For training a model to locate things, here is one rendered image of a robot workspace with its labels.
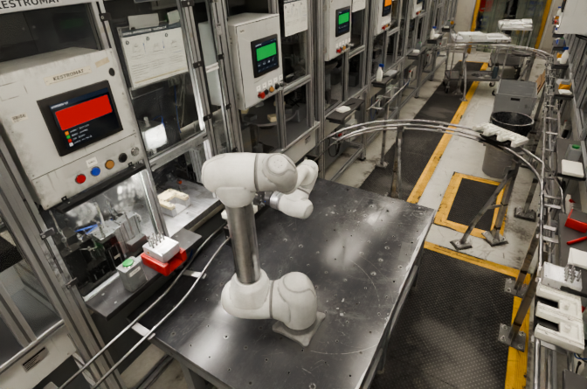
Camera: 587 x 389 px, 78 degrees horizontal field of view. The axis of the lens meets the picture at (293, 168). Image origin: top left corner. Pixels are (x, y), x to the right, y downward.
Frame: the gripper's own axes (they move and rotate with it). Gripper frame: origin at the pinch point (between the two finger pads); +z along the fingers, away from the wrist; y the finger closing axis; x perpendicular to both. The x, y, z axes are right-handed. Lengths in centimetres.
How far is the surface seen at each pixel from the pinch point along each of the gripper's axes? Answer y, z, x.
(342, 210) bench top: -35, -37, -52
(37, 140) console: 57, 19, 74
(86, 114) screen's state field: 60, 16, 57
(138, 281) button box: -10, 6, 65
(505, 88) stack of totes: -46, -107, -390
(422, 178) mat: -101, -54, -222
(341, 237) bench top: -35, -47, -28
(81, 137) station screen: 53, 16, 62
